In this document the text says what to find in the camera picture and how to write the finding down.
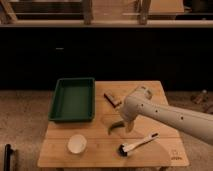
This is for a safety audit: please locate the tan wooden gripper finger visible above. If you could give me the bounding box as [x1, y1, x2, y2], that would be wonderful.
[125, 121, 134, 133]

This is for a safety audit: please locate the green pepper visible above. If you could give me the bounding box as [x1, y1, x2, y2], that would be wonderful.
[108, 121, 125, 135]

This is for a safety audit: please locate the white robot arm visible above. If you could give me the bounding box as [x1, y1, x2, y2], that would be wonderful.
[120, 86, 213, 145]

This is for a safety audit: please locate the green plastic tray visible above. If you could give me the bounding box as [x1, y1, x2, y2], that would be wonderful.
[49, 77, 95, 122]

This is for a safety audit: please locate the brown rectangular block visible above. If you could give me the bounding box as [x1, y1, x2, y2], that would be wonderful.
[104, 92, 121, 108]

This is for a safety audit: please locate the black object on floor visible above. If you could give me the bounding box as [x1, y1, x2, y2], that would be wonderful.
[3, 144, 14, 171]

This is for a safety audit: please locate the white handled dish brush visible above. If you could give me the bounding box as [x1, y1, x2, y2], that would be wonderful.
[118, 133, 158, 157]

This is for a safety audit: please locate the wooden shelf frame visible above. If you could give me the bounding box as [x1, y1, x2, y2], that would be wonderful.
[0, 0, 213, 28]

